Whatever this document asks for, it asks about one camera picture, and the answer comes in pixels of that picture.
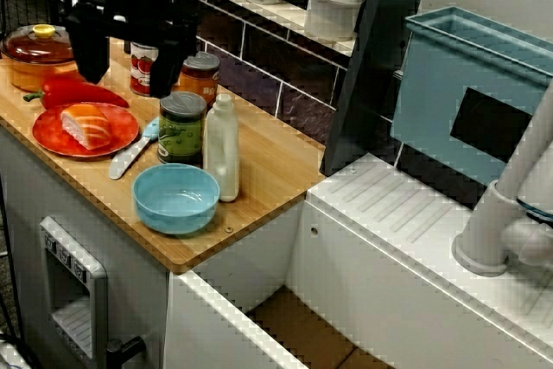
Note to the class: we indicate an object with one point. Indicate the white plastic bottle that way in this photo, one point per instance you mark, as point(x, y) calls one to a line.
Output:
point(222, 148)

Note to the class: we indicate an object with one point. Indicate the tomato can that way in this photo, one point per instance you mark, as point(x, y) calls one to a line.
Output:
point(140, 71)

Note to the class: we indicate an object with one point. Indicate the red toy pepper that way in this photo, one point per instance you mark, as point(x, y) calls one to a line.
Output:
point(78, 92)

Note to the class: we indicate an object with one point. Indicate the brown beans can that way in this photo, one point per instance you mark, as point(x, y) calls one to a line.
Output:
point(201, 79)

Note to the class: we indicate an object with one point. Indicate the toy salmon slice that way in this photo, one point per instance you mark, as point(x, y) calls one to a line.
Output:
point(86, 127)

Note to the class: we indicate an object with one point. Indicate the orange toy pot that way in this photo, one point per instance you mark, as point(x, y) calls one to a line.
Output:
point(43, 77)

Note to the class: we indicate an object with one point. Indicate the green peas can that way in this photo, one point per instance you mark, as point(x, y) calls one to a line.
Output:
point(181, 135)

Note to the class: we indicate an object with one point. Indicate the brown pot lid yellow knob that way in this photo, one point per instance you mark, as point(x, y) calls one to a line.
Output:
point(26, 47)

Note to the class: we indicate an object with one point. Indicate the red-orange plate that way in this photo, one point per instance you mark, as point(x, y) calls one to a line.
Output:
point(47, 135)

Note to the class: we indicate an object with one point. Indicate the light blue bowl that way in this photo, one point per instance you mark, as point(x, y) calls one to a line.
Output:
point(173, 202)

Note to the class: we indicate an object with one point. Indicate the dark tiled shelf unit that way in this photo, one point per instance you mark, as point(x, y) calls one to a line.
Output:
point(371, 84)

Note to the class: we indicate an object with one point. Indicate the grey dispenser panel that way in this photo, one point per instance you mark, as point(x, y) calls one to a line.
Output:
point(97, 300)

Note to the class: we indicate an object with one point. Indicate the teal plastic bin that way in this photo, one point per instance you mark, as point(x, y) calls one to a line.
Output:
point(427, 97)

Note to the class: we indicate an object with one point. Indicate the white toy sink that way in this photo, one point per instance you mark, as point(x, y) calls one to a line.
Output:
point(389, 278)

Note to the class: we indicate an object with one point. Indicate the grey toy faucet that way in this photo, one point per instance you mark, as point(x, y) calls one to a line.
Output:
point(488, 230)

